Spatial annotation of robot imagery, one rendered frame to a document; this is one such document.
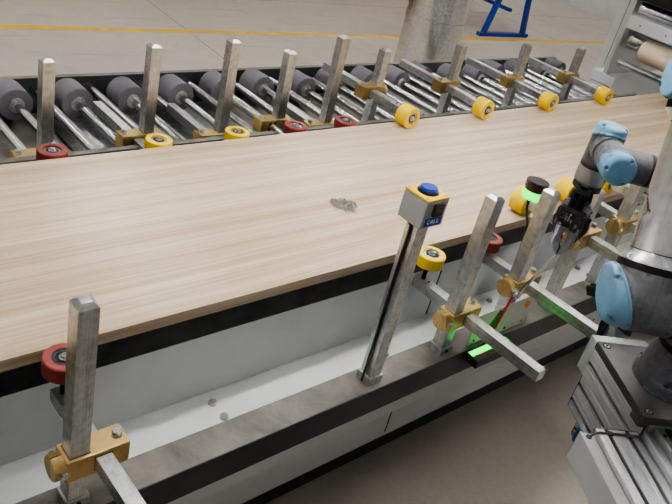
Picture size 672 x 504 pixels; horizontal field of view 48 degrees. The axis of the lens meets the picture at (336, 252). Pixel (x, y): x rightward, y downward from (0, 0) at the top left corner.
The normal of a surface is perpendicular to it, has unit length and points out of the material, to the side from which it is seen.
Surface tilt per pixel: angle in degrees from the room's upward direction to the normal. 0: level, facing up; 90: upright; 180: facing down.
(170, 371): 90
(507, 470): 0
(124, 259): 0
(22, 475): 0
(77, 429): 90
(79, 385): 90
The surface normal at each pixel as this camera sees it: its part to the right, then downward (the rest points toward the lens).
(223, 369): 0.63, 0.52
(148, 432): 0.22, -0.84
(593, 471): -0.97, -0.13
